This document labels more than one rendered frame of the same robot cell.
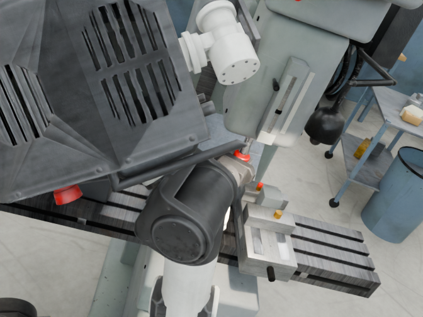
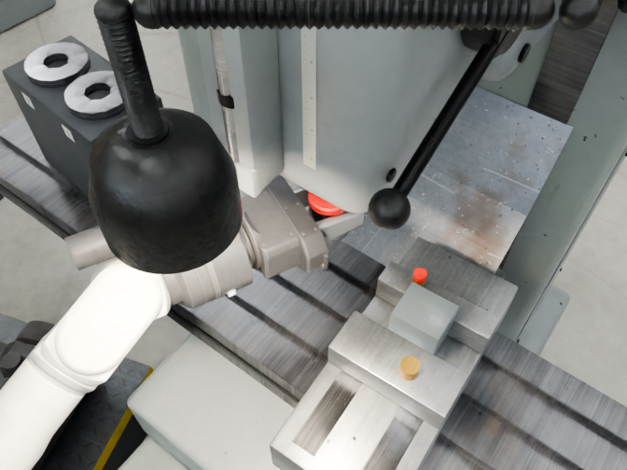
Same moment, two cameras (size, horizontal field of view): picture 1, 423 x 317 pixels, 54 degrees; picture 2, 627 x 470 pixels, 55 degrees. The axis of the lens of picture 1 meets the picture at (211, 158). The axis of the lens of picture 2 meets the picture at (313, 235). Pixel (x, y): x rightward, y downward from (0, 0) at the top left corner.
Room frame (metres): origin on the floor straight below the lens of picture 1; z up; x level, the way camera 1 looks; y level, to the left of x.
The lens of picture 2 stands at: (0.71, -0.39, 1.71)
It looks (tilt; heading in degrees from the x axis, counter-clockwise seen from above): 53 degrees down; 48
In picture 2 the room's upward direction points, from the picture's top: straight up
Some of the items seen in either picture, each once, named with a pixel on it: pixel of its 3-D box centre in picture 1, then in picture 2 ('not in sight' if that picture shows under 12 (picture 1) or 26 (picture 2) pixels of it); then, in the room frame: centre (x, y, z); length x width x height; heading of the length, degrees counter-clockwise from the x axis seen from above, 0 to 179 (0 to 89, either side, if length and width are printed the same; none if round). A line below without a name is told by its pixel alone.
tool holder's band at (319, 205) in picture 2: (242, 155); (329, 196); (1.01, -0.08, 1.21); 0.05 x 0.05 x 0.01
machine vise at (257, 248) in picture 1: (263, 221); (403, 364); (1.01, -0.22, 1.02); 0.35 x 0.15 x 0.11; 14
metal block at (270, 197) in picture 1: (269, 200); (421, 323); (1.04, -0.21, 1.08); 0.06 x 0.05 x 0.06; 104
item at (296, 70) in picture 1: (280, 102); (239, 68); (0.90, -0.10, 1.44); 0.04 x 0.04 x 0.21; 12
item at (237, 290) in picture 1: (201, 244); (323, 354); (1.01, -0.08, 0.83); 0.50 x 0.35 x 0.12; 12
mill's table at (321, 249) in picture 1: (192, 219); (290, 302); (0.99, -0.02, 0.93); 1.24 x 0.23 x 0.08; 102
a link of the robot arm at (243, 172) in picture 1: (226, 175); (251, 240); (0.92, -0.06, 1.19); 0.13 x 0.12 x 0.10; 77
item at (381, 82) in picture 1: (374, 83); (364, 10); (0.86, -0.25, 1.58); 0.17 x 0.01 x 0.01; 138
